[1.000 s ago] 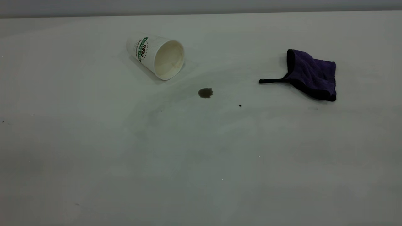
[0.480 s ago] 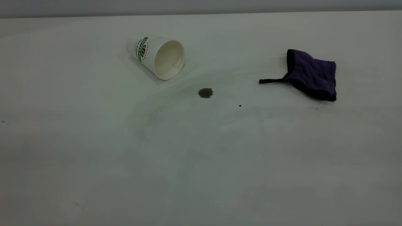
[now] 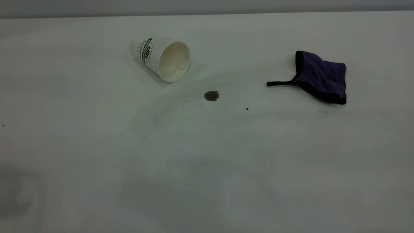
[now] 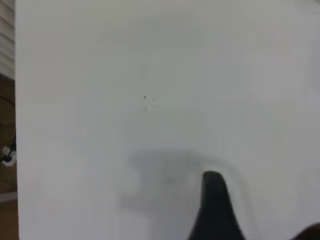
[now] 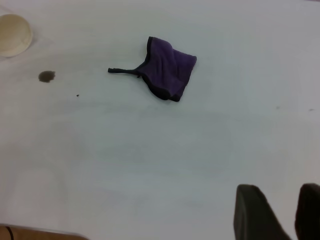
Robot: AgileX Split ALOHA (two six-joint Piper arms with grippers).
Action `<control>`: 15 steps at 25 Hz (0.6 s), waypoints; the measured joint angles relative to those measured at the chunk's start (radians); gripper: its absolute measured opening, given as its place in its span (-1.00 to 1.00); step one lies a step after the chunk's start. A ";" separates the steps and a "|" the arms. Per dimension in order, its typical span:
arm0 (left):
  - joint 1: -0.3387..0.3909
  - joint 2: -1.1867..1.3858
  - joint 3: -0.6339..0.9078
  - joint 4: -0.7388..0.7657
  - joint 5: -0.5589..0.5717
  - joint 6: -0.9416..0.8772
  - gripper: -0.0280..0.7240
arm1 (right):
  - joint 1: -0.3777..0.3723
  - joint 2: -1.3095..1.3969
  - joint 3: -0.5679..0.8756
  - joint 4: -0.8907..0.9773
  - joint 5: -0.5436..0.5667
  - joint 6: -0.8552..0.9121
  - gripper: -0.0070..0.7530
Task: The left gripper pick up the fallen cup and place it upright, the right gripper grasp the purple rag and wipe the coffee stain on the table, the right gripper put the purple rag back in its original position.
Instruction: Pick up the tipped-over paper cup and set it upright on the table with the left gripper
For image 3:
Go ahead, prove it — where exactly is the purple microfiber cloth black trim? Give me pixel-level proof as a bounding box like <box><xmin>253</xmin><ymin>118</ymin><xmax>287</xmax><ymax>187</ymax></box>
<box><xmin>267</xmin><ymin>50</ymin><xmax>347</xmax><ymax>105</ymax></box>

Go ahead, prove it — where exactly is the white paper cup green logo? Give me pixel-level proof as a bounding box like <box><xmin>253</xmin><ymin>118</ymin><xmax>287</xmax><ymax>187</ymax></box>
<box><xmin>130</xmin><ymin>35</ymin><xmax>191</xmax><ymax>83</ymax></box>

